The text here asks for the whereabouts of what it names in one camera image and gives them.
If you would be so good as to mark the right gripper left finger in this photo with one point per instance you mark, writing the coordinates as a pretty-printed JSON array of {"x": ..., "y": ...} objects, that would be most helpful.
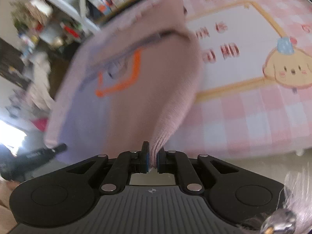
[{"x": 120, "y": 169}]

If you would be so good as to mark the pink checkered tablecloth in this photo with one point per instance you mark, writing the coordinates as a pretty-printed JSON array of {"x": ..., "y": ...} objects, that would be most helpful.
[{"x": 255, "y": 94}]

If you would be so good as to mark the wooden white bookshelf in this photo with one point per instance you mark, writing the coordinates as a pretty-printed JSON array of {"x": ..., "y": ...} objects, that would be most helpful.
[{"x": 85, "y": 0}]

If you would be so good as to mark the cream white garment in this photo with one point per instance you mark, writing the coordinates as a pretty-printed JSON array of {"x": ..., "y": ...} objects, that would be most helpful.
[{"x": 38, "y": 90}]

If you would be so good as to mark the white orange medicine box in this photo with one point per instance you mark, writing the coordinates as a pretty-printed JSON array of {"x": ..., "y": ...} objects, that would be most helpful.
[{"x": 101, "y": 5}]

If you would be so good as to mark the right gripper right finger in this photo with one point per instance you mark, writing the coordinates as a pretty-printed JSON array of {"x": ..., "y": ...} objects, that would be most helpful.
[{"x": 178, "y": 164}]

